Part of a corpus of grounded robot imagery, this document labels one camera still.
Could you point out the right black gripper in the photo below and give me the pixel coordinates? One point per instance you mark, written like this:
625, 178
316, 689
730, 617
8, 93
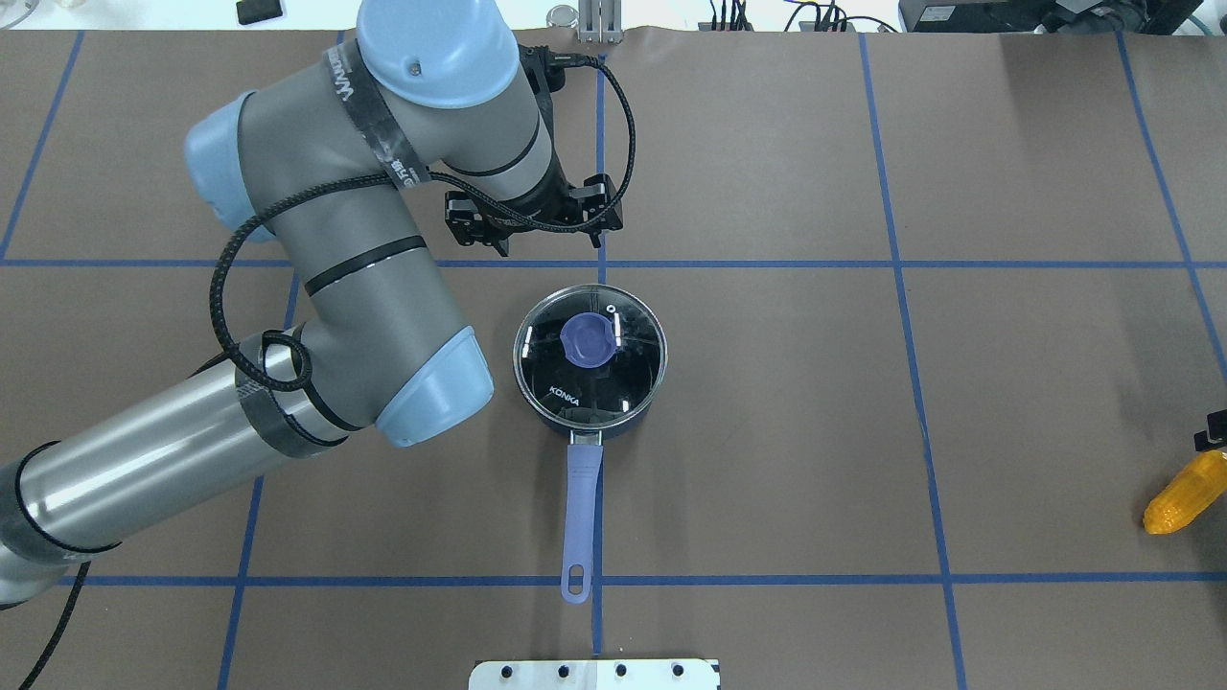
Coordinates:
1216, 425

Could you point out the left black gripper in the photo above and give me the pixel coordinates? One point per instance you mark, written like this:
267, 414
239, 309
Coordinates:
549, 198

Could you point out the yellow toy corn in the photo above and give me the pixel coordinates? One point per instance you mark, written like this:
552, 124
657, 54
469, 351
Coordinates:
1188, 495

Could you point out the glass pot lid blue knob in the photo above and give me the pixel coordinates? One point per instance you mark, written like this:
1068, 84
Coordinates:
590, 359

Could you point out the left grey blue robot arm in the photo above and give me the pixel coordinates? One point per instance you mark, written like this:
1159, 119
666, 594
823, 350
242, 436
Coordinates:
330, 312

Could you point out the dark blue saucepan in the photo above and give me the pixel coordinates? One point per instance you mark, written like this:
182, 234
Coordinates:
585, 455

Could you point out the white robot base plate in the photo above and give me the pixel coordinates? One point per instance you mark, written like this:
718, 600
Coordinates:
635, 673

